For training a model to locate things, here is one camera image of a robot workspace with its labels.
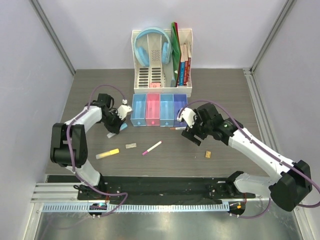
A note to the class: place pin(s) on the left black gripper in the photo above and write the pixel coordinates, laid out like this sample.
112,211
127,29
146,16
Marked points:
115,128

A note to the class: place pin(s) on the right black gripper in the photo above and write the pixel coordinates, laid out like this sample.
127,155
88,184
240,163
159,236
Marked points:
190,133

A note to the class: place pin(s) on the blue capped glue stick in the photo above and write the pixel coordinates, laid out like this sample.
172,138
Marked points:
123,126

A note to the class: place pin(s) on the small grey eraser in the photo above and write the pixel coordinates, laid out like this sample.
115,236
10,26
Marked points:
131,145

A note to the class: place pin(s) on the yellow highlighter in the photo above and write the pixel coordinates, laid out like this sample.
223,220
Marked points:
107,153

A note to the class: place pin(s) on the brown capped white marker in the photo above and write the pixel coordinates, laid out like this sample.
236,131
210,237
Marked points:
176,128

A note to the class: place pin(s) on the pastel four-compartment organizer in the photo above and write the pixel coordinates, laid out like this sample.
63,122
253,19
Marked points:
157,109

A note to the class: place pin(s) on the pink marker pen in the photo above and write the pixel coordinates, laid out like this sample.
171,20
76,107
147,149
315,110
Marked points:
151,148

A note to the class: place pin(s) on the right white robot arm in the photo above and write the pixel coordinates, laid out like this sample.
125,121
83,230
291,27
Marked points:
287,182

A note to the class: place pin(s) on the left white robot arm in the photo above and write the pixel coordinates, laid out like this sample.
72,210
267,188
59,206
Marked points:
68,146

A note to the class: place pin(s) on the small yellow eraser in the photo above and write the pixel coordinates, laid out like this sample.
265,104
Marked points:
208,154

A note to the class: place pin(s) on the pink sticky note block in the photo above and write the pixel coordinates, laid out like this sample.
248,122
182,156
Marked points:
155,85

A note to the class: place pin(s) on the red books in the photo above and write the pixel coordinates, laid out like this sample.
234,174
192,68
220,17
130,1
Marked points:
185,63

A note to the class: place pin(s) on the white desktop file rack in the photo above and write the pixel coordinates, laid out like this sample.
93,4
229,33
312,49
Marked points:
155,73

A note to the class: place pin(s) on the blue headphones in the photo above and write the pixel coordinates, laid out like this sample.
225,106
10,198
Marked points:
159,47

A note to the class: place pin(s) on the green folder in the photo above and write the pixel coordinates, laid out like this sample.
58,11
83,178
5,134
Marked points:
176,51

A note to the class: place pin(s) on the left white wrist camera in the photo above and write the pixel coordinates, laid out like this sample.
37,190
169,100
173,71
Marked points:
124,110

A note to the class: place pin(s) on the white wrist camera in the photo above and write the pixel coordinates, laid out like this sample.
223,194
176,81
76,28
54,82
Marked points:
124,110
186,115

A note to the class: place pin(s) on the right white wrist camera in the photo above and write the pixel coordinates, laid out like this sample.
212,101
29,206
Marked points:
186,115

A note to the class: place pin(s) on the aluminium frame rail right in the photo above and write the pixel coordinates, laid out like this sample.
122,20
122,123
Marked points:
259,73

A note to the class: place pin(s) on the aluminium frame rail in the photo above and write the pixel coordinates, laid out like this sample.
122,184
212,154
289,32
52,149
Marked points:
52,34
259,73

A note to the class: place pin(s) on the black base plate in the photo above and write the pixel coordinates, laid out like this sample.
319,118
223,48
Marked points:
167,191

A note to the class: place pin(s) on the aluminium frame rail left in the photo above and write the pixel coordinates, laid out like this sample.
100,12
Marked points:
52,34

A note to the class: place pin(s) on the white cable duct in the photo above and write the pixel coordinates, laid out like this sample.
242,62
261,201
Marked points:
99,207

